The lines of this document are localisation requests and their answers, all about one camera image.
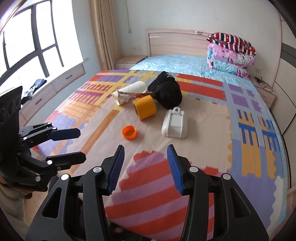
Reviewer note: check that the white plastic container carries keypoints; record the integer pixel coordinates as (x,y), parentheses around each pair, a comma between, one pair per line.
(174,122)

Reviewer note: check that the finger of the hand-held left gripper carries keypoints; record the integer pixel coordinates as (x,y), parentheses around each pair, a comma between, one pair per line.
(69,158)
(67,133)

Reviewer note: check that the wooden window drawer cabinet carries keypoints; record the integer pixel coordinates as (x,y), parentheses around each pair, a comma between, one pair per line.
(64,78)

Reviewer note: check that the wooden headboard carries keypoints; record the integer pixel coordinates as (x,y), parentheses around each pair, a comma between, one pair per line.
(175,44)

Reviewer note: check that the dark blue cloth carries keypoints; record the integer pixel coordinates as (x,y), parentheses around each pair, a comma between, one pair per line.
(37,84)

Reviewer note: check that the orange plastic cap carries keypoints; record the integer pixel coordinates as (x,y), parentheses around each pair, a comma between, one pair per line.
(129,132)

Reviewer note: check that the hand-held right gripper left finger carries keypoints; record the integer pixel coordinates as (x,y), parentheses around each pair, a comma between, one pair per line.
(115,171)

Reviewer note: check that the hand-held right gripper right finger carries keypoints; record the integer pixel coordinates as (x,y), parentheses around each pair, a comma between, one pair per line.
(174,169)

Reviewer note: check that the striped pillow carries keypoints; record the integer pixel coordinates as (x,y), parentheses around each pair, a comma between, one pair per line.
(231,42)

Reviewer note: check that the black knitted cloth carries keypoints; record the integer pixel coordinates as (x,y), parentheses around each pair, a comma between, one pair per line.
(167,92)

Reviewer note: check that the wooden nightstand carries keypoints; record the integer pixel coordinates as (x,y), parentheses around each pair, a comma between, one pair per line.
(129,60)
(266,96)

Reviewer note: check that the beige curtain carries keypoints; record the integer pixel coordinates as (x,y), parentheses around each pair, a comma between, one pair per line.
(104,34)

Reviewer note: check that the pink folded quilt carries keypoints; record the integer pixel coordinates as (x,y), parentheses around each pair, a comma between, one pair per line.
(229,60)

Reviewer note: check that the beige wardrobe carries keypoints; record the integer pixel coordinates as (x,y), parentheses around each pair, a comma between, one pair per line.
(286,92)

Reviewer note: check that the orange tape roll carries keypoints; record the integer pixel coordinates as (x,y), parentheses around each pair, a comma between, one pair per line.
(145,105)

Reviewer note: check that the window with dark frame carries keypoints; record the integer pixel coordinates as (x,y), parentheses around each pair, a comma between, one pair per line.
(20,41)

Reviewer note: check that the paper wrapper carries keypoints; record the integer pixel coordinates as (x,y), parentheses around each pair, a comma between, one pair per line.
(122,98)

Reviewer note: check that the white cylindrical bottle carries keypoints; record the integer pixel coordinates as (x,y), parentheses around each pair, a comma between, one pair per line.
(135,87)

